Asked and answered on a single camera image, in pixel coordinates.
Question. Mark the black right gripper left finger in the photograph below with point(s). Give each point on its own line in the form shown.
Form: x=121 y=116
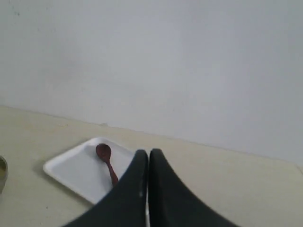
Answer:
x=125 y=204

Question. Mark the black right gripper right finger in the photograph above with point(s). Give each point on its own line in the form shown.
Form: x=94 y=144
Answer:
x=172 y=204

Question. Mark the dark wooden spoon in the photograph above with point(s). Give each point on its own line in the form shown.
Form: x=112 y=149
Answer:
x=104 y=151

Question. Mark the white rectangular plastic tray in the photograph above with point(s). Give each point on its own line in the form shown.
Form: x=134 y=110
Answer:
x=80 y=170

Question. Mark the steel bowl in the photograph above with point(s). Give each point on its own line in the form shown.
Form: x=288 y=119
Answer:
x=3 y=173

